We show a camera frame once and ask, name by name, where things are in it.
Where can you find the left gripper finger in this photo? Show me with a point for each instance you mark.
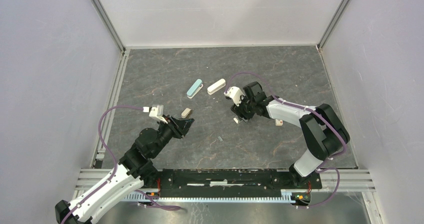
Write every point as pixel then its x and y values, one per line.
pixel 179 121
pixel 185 127

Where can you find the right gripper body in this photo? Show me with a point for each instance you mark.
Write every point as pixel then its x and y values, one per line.
pixel 245 110

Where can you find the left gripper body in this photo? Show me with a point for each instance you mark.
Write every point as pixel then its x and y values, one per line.
pixel 174 130

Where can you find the small beige stapler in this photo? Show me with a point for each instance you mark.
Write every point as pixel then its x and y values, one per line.
pixel 186 113

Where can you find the staple box grey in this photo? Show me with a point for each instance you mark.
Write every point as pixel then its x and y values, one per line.
pixel 237 120

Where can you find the light blue stapler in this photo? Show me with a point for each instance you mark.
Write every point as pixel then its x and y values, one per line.
pixel 195 88

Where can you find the white stapler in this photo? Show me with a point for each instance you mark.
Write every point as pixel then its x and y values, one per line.
pixel 216 86

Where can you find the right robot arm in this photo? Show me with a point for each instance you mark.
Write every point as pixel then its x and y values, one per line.
pixel 324 133

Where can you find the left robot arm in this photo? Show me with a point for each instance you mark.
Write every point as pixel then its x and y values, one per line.
pixel 133 170

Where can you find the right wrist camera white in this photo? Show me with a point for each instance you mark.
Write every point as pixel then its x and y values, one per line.
pixel 235 94

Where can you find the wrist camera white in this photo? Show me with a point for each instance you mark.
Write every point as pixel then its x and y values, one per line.
pixel 156 112
pixel 235 94

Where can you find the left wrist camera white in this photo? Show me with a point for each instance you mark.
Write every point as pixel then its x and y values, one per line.
pixel 156 112

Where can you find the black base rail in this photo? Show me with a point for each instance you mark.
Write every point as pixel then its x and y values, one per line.
pixel 230 183

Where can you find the white cable tray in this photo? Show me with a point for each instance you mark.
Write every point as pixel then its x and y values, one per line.
pixel 284 197

